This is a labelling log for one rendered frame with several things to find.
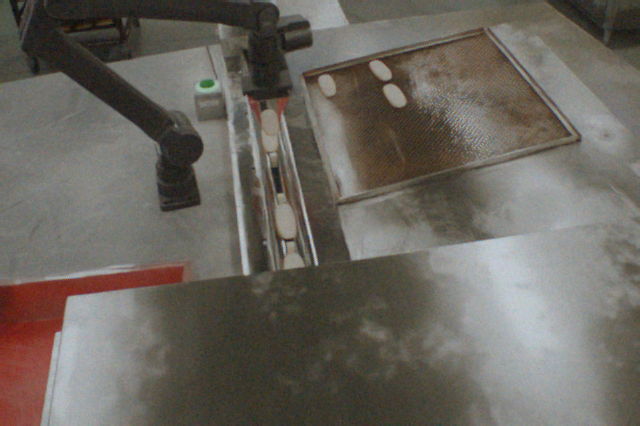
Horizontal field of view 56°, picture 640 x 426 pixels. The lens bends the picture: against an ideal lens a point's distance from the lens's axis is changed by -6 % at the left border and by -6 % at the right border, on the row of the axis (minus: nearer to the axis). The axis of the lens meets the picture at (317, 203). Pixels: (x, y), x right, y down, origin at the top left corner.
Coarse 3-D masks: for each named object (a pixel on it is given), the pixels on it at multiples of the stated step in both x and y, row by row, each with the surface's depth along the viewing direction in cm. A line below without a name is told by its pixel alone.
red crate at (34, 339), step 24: (0, 336) 106; (24, 336) 106; (48, 336) 106; (0, 360) 102; (24, 360) 102; (48, 360) 102; (0, 384) 98; (24, 384) 98; (0, 408) 95; (24, 408) 95
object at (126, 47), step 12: (12, 0) 325; (24, 0) 327; (12, 12) 329; (60, 24) 354; (72, 24) 352; (84, 24) 351; (96, 24) 350; (108, 24) 349; (120, 24) 343; (120, 36) 348; (96, 48) 350; (36, 60) 352; (36, 72) 354
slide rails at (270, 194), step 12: (276, 108) 154; (264, 156) 139; (264, 168) 136; (288, 168) 136; (264, 180) 133; (288, 180) 133; (288, 192) 130; (276, 204) 127; (288, 204) 127; (276, 228) 122; (300, 228) 121; (276, 240) 119; (300, 240) 119; (276, 252) 117; (300, 252) 117
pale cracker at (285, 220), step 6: (282, 204) 126; (276, 210) 124; (282, 210) 124; (288, 210) 124; (276, 216) 123; (282, 216) 123; (288, 216) 123; (276, 222) 122; (282, 222) 121; (288, 222) 121; (294, 222) 122; (282, 228) 120; (288, 228) 120; (294, 228) 120; (282, 234) 119; (288, 234) 119; (294, 234) 120
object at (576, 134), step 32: (480, 32) 157; (352, 64) 157; (416, 64) 152; (480, 64) 147; (512, 64) 144; (320, 96) 150; (352, 96) 147; (384, 96) 144; (448, 96) 139; (480, 96) 137; (544, 96) 132; (384, 128) 135; (576, 128) 121; (448, 160) 124; (480, 160) 120; (352, 192) 122
